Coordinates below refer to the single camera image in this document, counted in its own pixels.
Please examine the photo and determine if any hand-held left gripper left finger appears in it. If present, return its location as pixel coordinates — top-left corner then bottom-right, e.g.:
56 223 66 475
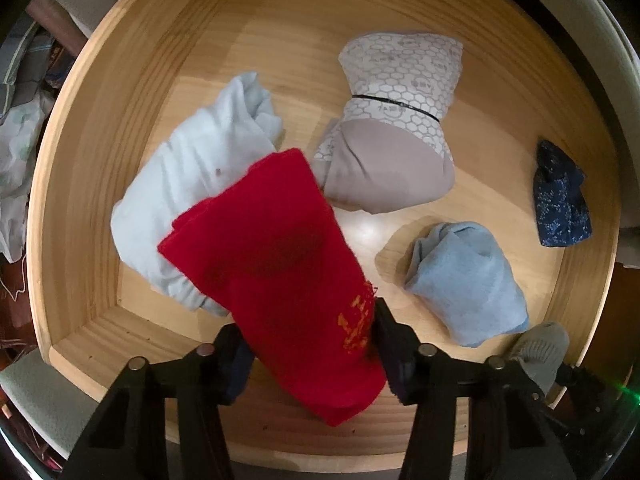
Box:
62 322 256 480

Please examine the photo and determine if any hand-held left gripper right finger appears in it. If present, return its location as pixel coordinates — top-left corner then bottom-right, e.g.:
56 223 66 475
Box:
372 297 576 480

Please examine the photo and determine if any grey sock bundle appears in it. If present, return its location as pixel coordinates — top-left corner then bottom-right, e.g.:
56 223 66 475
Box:
505 322 571 396

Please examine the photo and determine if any light blue underwear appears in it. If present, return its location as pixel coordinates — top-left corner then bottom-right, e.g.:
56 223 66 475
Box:
404 221 530 348

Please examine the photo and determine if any red underwear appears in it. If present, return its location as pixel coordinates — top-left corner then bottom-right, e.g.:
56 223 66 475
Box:
156 147 388 428

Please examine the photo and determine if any navy patterned underwear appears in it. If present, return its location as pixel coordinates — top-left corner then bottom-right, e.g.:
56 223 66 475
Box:
531 140 593 248

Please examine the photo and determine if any pale blue-white underwear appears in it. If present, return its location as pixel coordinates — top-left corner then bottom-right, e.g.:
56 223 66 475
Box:
110 72 285 317

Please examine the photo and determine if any grey honeycomb-print underwear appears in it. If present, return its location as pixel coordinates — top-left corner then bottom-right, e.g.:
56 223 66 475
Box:
312 31 463 213

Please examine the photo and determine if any wooden drawer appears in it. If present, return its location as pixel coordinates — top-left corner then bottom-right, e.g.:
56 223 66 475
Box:
0 0 623 468

